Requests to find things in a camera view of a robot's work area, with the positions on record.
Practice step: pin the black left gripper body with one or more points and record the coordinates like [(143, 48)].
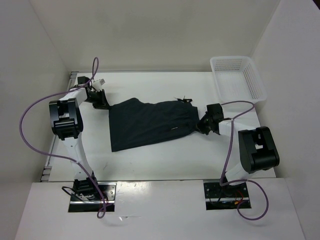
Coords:
[(97, 99)]

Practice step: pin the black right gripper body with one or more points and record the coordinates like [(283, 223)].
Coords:
[(203, 125)]

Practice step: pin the dark navy shorts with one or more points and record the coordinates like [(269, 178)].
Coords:
[(134, 124)]

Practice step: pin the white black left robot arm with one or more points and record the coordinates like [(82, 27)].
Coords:
[(67, 124)]

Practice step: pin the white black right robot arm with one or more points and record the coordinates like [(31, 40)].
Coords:
[(257, 149)]

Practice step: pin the white perforated plastic basket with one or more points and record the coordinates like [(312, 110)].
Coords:
[(237, 79)]

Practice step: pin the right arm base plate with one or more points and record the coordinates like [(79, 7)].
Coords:
[(227, 197)]

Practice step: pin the aluminium table edge rail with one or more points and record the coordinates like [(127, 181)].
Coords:
[(56, 109)]

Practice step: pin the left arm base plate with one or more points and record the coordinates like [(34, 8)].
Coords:
[(80, 203)]

